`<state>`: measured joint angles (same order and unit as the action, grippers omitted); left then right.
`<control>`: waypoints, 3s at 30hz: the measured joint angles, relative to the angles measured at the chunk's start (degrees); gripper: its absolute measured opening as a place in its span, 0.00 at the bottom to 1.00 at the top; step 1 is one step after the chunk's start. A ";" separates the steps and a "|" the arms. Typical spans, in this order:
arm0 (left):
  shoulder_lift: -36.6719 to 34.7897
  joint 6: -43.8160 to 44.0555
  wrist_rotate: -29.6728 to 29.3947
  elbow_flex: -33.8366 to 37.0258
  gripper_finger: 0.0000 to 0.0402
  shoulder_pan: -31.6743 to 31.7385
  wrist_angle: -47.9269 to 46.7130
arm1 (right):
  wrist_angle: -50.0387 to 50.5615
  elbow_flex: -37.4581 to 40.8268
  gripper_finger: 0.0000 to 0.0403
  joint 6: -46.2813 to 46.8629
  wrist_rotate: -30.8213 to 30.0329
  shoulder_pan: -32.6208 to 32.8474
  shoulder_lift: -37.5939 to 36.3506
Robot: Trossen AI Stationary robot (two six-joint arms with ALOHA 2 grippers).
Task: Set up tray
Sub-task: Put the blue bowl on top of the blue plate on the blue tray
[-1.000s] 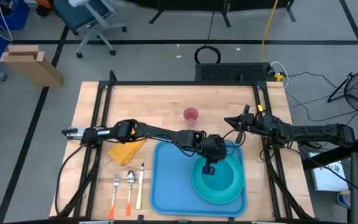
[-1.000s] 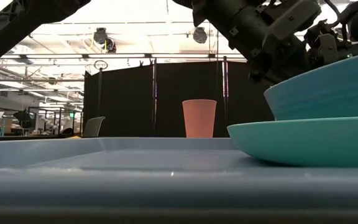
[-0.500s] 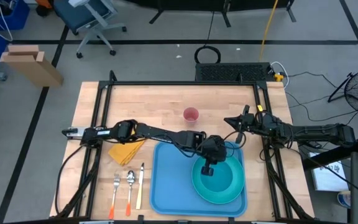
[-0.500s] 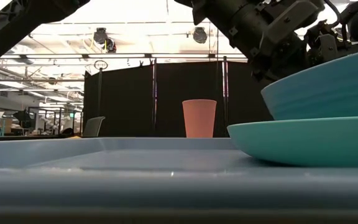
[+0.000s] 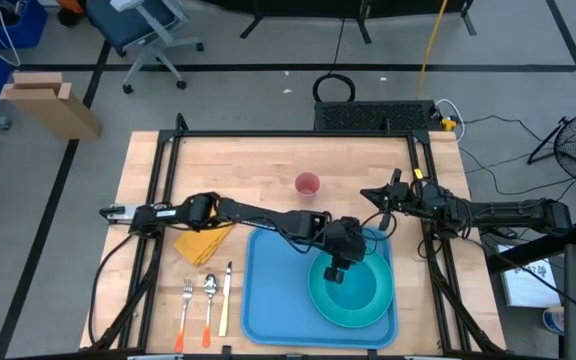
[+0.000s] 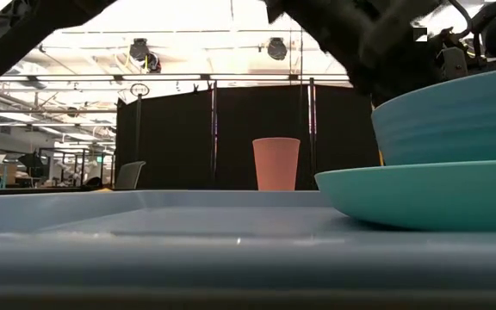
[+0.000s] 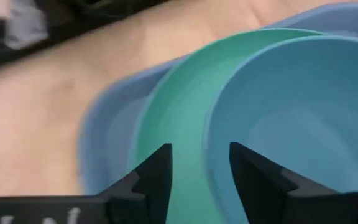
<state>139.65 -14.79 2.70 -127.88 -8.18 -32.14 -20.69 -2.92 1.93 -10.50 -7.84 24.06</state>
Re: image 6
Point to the pink plastic cup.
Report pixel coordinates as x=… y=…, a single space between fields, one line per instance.
x=276 y=165

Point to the black curtain partition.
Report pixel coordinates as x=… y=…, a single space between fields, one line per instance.
x=175 y=142

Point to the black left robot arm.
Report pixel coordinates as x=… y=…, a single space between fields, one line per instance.
x=15 y=39

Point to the grey chair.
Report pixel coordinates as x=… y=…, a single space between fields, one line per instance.
x=129 y=176

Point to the background robot station frame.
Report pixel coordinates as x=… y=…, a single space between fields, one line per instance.
x=80 y=168

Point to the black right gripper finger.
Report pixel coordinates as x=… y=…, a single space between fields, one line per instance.
x=381 y=73
x=317 y=17

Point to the blue plastic bowl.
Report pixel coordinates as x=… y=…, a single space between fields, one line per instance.
x=454 y=125

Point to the teal plastic plate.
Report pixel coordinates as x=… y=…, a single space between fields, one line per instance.
x=424 y=194

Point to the light blue plastic tray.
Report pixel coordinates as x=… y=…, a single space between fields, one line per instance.
x=187 y=258

